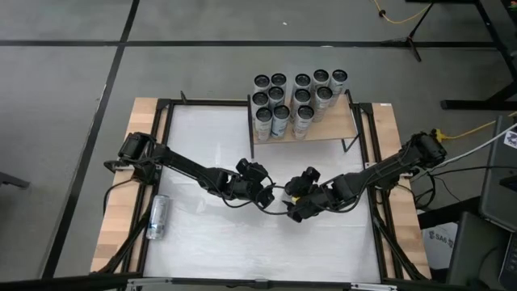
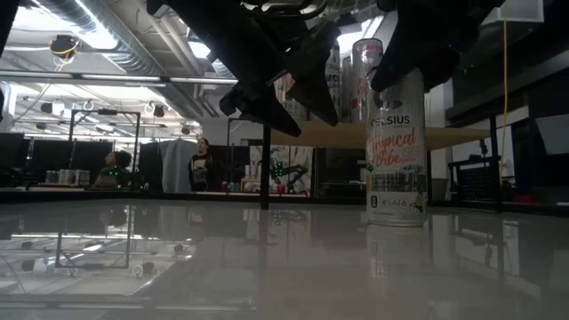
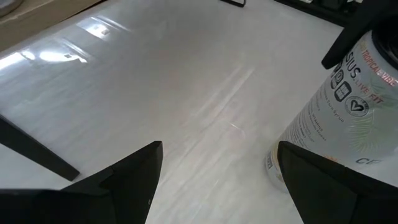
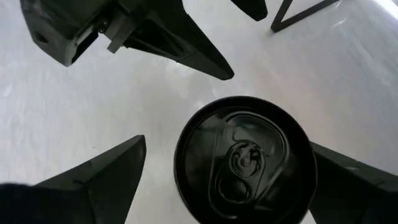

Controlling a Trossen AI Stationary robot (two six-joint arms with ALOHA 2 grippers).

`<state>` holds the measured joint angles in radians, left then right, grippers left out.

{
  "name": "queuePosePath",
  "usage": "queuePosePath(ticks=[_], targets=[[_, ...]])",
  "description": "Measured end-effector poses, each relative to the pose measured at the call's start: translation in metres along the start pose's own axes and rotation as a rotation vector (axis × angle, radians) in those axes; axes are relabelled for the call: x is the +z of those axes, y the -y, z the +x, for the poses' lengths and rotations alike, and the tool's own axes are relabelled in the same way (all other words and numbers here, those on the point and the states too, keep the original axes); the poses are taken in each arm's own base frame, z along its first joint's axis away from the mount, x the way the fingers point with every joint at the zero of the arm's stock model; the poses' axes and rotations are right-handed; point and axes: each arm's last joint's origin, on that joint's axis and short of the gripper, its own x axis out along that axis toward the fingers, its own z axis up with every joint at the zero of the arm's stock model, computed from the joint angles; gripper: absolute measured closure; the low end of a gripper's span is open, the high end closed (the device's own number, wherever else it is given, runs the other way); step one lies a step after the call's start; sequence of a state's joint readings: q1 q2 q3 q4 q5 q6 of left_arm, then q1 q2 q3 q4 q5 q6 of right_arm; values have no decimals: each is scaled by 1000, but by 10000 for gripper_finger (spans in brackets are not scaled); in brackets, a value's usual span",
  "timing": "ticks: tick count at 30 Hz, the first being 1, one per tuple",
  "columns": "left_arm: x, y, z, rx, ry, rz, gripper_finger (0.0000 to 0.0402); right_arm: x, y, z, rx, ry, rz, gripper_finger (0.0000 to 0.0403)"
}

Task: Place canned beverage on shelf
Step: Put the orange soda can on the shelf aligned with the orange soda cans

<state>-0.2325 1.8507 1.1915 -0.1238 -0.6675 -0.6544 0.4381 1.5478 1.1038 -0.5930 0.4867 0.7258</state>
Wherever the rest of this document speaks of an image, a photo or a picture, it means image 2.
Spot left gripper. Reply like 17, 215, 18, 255
146, 0, 342, 138

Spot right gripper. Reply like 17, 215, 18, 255
371, 0, 506, 93

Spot Celsius Tropical Vibe can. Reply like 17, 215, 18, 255
273, 73, 297, 117
365, 68, 429, 228

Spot Celsius Arctic Vibe can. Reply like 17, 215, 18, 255
324, 44, 342, 121

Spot wooden shelf black metal legs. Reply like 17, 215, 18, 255
260, 98, 501, 212

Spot white printed poster panel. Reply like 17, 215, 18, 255
248, 145, 315, 195

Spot small black background robot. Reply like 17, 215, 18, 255
270, 162, 310, 195

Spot black partition screen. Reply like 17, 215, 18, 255
215, 144, 252, 193
0, 132, 115, 188

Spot black equipment cabinet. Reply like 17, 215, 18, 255
313, 147, 368, 199

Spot black desk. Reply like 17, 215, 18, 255
445, 48, 569, 210

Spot person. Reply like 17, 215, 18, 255
188, 136, 218, 193
92, 149, 134, 188

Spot white box-shaped unit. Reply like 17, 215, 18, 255
482, 0, 546, 26

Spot grey office chair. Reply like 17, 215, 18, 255
430, 177, 450, 201

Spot black perforated cart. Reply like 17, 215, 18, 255
447, 155, 501, 201

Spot grey panel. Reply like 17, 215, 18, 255
534, 114, 569, 156

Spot long linear light fixture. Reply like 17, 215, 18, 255
0, 69, 239, 86

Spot white glossy table mat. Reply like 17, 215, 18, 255
0, 197, 569, 320

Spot black metal stand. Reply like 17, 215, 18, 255
68, 108, 142, 192

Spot round black device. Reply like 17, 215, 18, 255
48, 34, 82, 59

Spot long yellow cable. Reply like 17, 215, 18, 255
500, 20, 510, 188

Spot silver ventilation duct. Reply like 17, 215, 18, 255
26, 0, 205, 121

